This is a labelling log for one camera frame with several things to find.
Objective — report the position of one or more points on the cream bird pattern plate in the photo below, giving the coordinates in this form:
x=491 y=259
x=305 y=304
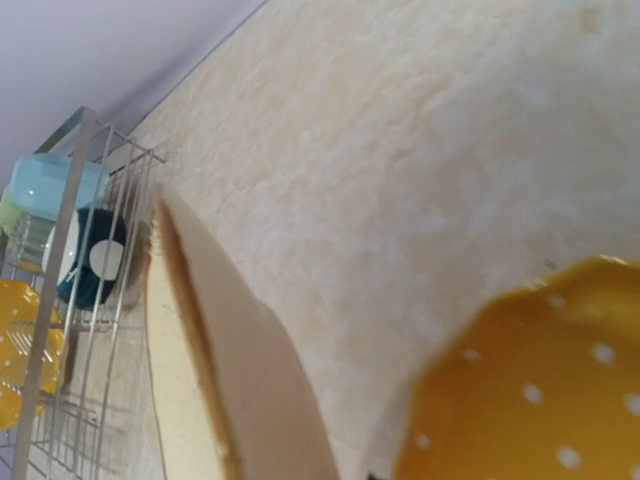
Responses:
x=231 y=397

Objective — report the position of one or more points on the yellow polka dot plate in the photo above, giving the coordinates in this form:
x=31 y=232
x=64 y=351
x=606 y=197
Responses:
x=543 y=384

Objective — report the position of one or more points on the teal and white bowl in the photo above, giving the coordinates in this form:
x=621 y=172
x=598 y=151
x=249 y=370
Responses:
x=92 y=257

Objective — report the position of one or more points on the light blue faceted cup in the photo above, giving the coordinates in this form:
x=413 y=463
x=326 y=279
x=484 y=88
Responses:
x=38 y=183

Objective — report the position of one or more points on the clear glass cup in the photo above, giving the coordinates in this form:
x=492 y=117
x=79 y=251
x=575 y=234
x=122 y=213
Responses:
x=25 y=247

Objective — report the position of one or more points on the light green mug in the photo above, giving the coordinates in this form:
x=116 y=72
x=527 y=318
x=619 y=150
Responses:
x=10 y=214

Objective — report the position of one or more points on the steel wire dish rack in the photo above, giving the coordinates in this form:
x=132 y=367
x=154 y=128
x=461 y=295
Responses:
x=93 y=427

